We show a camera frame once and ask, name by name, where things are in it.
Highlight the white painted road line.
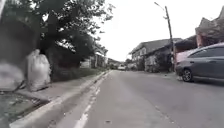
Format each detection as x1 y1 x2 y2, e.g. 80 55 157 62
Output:
73 71 111 128

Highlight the white filled sack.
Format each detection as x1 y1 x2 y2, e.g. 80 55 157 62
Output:
25 48 52 93

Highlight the large dark tree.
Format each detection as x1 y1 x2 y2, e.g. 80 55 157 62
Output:
3 0 116 83

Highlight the white distant vehicle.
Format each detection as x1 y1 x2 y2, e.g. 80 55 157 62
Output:
117 64 127 72

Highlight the grass strip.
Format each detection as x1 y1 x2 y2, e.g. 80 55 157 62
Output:
51 67 107 83

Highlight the pale concrete kerb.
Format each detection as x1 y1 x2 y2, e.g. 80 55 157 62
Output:
9 70 110 128

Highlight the dark wall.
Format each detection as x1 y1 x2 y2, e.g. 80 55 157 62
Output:
0 18 51 78

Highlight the grey parked car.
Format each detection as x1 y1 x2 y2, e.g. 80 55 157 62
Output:
174 42 224 83

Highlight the grey roofed house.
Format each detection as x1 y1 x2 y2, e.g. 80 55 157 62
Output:
129 37 184 73

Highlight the concrete sidewalk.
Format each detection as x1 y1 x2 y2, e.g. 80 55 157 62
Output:
13 73 101 103

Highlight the grey asphalt road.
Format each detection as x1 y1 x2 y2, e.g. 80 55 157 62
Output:
53 69 224 128

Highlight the grey filled sack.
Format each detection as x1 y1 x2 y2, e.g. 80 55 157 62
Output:
0 62 26 92

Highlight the utility pole with lamp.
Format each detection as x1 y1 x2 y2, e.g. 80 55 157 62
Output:
153 1 177 73

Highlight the row of houses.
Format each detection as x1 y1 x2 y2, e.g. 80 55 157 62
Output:
79 44 109 70

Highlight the building with brown roof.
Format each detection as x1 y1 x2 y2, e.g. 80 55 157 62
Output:
173 5 224 64

